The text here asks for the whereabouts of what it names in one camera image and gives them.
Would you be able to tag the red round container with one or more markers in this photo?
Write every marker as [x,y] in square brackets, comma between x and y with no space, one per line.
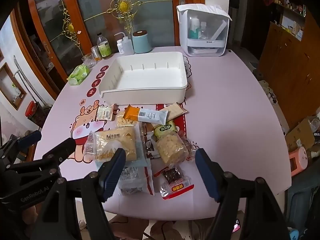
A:
[31,108]

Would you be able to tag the cardboard box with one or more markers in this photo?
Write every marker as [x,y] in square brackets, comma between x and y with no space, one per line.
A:
[302,132]

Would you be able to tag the clear drinking glass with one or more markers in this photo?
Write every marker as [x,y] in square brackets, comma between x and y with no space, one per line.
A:
[88,61]

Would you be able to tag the wooden cabinet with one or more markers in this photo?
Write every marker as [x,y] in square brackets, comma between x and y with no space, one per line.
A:
[290,62]

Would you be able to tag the clear bagged bread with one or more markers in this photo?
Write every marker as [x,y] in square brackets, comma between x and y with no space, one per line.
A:
[170,145]

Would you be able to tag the red white dark snack packet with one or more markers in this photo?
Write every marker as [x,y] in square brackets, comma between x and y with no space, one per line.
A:
[175,182]

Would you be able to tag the orange grey snack bar packet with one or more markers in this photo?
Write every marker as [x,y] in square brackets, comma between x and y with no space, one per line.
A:
[147,115]

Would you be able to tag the small white pill bottle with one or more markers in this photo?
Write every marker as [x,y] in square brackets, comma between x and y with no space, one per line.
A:
[120,47]

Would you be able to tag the white plastic tray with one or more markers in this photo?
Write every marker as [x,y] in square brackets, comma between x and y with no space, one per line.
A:
[147,80]

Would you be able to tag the beige cracker packet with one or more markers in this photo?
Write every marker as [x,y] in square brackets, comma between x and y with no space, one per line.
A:
[176,110]

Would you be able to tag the large clear rice cracker packet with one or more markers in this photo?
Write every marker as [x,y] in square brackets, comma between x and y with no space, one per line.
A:
[117,140]

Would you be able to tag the pink plastic container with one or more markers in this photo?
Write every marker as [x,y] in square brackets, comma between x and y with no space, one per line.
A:
[298,161]

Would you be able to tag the wooden glass door gold ornament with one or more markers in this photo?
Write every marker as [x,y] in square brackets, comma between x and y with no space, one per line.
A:
[112,17]

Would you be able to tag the clear yellow biscuit packet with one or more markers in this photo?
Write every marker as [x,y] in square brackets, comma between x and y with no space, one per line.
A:
[125,121]

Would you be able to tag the white squeeze bottle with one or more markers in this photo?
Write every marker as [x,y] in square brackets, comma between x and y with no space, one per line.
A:
[127,46]

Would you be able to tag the brown white cartoon snack packet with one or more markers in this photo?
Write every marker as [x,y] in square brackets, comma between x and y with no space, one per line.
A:
[150,145]

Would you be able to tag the small white green snack packet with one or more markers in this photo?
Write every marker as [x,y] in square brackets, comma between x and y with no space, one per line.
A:
[105,113]

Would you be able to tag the small glass jar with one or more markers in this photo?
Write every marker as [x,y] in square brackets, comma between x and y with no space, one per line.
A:
[95,54]

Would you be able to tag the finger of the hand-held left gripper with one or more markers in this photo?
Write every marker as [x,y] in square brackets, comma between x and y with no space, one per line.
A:
[28,138]
[61,148]

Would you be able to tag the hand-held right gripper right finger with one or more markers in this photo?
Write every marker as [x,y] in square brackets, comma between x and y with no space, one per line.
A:
[206,175]

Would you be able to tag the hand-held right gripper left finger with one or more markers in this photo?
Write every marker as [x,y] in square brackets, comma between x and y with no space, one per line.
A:
[111,177]

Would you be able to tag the white water pitcher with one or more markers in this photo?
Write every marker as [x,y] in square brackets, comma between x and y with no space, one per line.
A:
[202,30]

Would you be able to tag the green label glass bottle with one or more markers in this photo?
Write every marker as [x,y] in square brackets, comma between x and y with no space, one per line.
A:
[103,47]

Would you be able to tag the green tissue pack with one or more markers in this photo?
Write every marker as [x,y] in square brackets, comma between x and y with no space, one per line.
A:
[78,75]

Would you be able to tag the light blue canister brown lid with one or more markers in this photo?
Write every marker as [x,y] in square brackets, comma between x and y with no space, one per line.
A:
[141,42]

